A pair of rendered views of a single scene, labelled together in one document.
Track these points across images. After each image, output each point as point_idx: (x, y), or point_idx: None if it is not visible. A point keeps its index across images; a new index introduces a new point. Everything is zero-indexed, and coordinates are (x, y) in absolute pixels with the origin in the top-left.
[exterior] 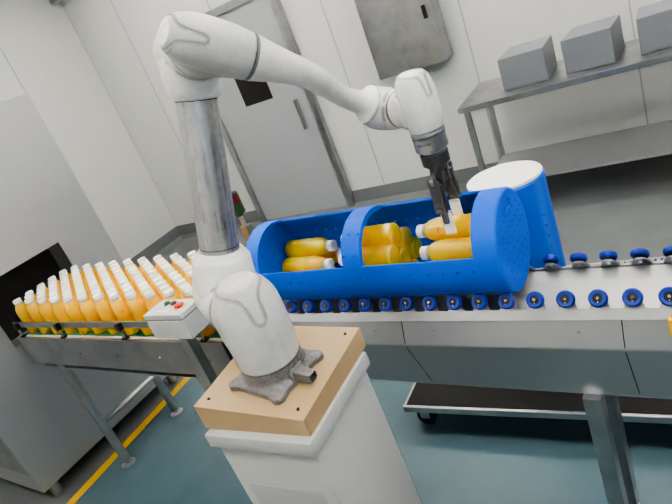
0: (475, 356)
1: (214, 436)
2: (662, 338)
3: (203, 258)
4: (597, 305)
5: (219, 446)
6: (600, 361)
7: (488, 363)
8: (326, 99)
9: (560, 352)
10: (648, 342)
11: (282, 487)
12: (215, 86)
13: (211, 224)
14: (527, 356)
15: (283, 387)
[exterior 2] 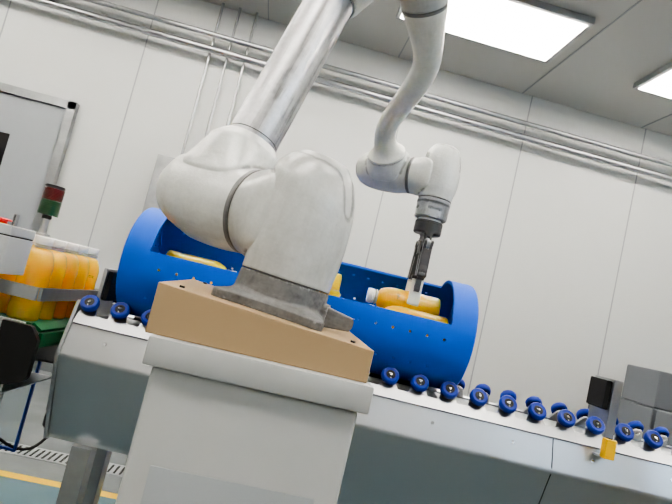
0: (385, 450)
1: (174, 341)
2: (584, 465)
3: (247, 131)
4: (539, 416)
5: (166, 365)
6: (518, 484)
7: (392, 466)
8: (397, 109)
9: (487, 462)
10: (572, 467)
11: (229, 481)
12: (363, 5)
13: (282, 105)
14: (447, 462)
15: (318, 316)
